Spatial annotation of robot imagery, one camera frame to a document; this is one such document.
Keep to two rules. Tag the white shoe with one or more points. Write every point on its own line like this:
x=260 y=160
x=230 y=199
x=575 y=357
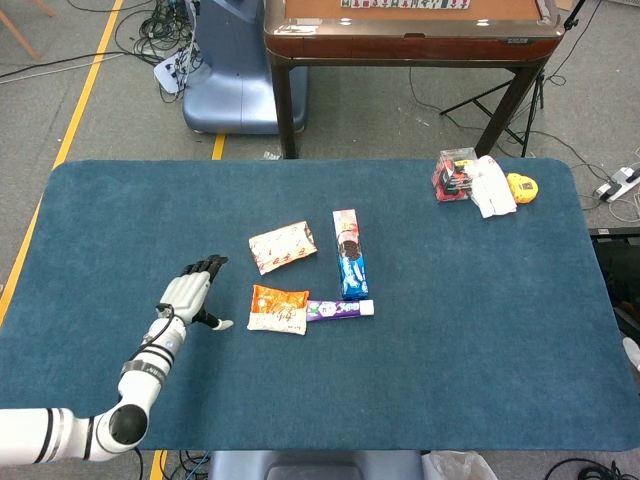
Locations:
x=632 y=352

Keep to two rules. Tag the blue felt table mat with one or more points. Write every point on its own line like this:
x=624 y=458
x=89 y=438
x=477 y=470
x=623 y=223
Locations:
x=450 y=325

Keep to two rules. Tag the yellow object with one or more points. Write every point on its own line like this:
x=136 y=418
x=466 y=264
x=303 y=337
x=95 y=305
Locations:
x=525 y=190

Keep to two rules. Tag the orange white snack bag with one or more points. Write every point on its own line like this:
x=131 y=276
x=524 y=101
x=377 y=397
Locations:
x=277 y=312

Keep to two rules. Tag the clear plastic bag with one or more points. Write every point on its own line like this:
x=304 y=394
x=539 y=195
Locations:
x=457 y=467

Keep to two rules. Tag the white grey power strip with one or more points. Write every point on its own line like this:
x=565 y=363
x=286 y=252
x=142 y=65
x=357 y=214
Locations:
x=617 y=185

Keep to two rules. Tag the brown mahjong table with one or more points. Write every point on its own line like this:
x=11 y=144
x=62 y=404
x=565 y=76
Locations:
x=410 y=47

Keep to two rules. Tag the clear box red black capsules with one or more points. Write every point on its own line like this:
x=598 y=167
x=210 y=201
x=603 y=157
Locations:
x=450 y=180

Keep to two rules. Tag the black furniture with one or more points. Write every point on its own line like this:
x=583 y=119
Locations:
x=620 y=270

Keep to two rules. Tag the dark blue robot chest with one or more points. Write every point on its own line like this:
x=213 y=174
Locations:
x=315 y=467

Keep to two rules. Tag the black tripod stand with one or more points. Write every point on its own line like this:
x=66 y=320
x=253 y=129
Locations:
x=539 y=95

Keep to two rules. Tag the purple toothpaste tube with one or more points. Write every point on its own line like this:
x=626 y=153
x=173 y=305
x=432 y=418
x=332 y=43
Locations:
x=335 y=310

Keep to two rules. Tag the blue cookie box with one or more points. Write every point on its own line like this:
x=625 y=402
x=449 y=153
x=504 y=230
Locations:
x=350 y=260

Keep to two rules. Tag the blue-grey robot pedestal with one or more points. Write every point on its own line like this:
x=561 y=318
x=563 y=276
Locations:
x=235 y=90

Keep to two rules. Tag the white crumpled plastic bag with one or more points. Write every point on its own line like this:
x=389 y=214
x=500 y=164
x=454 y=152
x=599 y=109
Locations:
x=492 y=190

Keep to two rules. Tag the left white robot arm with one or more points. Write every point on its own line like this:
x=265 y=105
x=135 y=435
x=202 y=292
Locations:
x=140 y=385

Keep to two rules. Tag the white power strip with plugs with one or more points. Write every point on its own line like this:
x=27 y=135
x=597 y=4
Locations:
x=170 y=72

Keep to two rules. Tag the white chair wooden legs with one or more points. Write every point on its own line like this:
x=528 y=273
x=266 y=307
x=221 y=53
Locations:
x=20 y=32

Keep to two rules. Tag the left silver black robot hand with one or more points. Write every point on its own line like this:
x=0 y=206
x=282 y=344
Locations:
x=187 y=295

